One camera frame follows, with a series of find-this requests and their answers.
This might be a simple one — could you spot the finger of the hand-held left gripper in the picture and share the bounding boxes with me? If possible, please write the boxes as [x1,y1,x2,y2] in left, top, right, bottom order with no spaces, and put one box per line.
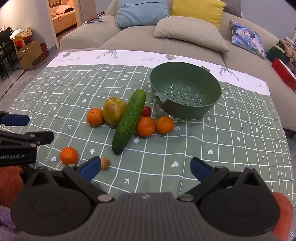
[0,130,55,148]
[0,111,30,127]

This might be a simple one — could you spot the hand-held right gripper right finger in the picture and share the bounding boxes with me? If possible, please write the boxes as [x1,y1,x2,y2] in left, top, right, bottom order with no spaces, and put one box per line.
[176,157,264,202]

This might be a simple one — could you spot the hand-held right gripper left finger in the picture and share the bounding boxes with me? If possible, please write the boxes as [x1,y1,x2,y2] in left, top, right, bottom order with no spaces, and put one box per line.
[30,156,115,203]

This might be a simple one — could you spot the small brown fruit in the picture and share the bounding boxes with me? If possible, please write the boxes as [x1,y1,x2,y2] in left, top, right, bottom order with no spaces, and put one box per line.
[100,157,111,171]

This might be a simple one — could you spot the orange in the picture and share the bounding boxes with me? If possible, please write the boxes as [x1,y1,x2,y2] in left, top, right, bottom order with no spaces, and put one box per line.
[60,147,79,166]
[87,108,104,127]
[136,116,156,137]
[155,116,174,135]

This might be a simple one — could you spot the yellow-red apple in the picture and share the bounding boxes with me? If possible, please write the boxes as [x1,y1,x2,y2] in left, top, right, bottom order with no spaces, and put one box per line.
[102,97,127,127]

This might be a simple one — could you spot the green cucumber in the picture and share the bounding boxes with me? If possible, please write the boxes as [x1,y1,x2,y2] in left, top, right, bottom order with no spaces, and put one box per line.
[112,89,147,155]

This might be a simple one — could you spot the green colander bowl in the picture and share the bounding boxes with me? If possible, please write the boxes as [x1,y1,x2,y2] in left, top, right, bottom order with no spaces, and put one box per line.
[150,61,222,120]

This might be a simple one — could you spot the green checked tablecloth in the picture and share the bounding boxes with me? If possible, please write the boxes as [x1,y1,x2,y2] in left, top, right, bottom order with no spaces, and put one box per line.
[0,50,292,195]

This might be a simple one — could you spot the purple fuzzy cloth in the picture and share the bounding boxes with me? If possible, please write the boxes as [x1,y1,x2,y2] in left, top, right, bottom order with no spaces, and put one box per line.
[0,205,19,241]

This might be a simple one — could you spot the brown paper bag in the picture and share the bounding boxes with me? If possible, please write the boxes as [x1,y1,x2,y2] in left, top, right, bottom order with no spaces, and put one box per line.
[16,40,48,70]

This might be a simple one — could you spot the black chair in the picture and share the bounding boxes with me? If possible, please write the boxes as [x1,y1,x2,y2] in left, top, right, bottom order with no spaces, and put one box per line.
[0,27,15,80]

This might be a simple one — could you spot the red paper bag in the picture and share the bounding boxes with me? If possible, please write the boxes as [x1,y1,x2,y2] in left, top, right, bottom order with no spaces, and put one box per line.
[40,42,50,58]

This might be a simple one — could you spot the white cloth pile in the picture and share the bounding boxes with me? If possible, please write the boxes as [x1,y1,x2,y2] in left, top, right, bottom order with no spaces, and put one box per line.
[9,28,31,40]

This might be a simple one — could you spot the wooden bed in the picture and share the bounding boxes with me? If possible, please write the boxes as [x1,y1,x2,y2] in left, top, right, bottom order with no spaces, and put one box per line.
[50,0,77,29]

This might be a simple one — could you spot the red box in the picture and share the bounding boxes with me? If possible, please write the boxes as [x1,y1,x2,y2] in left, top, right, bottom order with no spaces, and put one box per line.
[271,58,296,92]

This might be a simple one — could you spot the dark tablet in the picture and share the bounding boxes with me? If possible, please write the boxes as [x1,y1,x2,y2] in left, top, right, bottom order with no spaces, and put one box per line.
[86,11,105,24]

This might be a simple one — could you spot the beige sofa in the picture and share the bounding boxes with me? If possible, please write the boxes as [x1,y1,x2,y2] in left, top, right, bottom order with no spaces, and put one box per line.
[60,0,296,131]

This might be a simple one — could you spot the beige pillow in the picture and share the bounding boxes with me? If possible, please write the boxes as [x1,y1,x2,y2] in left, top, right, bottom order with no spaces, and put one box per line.
[154,16,230,52]

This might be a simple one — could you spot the dark green box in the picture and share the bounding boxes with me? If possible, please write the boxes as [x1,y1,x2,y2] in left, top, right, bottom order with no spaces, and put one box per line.
[266,43,289,66]

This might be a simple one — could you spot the blue printed pillow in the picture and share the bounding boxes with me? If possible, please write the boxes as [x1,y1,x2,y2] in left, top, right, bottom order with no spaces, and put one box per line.
[231,20,267,61]

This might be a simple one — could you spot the beige plush toy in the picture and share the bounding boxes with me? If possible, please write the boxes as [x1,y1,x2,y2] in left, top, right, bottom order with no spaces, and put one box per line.
[279,37,296,63]

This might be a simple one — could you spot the yellow pillow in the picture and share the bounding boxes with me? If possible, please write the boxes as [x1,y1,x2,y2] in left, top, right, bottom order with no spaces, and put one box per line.
[170,0,226,30]

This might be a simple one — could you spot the light blue pillow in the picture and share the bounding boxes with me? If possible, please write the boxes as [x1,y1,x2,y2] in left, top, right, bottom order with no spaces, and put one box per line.
[115,0,170,28]

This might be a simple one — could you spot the grey patterned pillow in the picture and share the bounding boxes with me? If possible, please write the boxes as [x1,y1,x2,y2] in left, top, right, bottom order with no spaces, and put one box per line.
[223,0,243,18]

